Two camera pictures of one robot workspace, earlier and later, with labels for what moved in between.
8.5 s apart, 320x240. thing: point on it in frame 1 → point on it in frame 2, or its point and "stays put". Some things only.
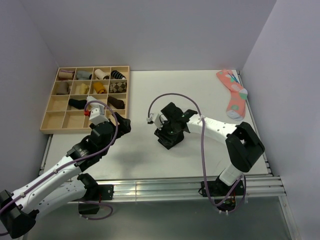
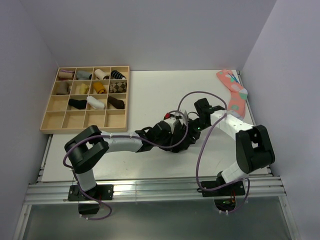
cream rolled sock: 100,75 stays put
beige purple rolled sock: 66,74 stays put
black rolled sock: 77,104 stays put
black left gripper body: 113,134 → 167,139
